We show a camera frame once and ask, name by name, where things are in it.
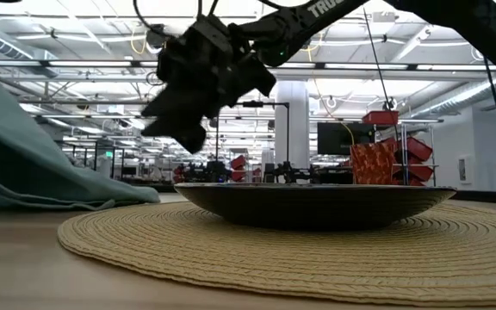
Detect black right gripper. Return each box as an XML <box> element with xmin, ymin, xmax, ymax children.
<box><xmin>140</xmin><ymin>15</ymin><xmax>278</xmax><ymax>155</ymax></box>

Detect teal cloth napkin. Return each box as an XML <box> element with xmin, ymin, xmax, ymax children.
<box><xmin>0</xmin><ymin>81</ymin><xmax>162</xmax><ymax>212</ymax></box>

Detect dark round plate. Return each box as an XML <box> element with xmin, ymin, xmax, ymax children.
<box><xmin>172</xmin><ymin>182</ymin><xmax>457</xmax><ymax>232</ymax></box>

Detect round woven straw placemat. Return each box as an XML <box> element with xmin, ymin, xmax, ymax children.
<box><xmin>56</xmin><ymin>199</ymin><xmax>496</xmax><ymax>308</ymax></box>

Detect black monitor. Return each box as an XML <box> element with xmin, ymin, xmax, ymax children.
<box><xmin>316</xmin><ymin>121</ymin><xmax>376</xmax><ymax>158</ymax></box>

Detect red patterned cup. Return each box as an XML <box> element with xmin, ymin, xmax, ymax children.
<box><xmin>350</xmin><ymin>142</ymin><xmax>399</xmax><ymax>186</ymax></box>

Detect red storage bin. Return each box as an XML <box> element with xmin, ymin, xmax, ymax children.
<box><xmin>361</xmin><ymin>110</ymin><xmax>400</xmax><ymax>127</ymax></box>

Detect metal shelf with red bins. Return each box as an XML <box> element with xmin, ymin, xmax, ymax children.
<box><xmin>387</xmin><ymin>123</ymin><xmax>438</xmax><ymax>189</ymax></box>

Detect black camera stand frame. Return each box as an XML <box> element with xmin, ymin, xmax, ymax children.
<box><xmin>214</xmin><ymin>100</ymin><xmax>291</xmax><ymax>174</ymax></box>

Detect black ceiling cable reel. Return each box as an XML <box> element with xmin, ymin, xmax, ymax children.
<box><xmin>146</xmin><ymin>25</ymin><xmax>165</xmax><ymax>55</ymax></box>

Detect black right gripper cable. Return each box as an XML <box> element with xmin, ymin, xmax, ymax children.
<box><xmin>133</xmin><ymin>0</ymin><xmax>220</xmax><ymax>36</ymax></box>

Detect black aluminium table frame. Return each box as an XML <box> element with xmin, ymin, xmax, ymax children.
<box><xmin>118</xmin><ymin>183</ymin><xmax>496</xmax><ymax>207</ymax></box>

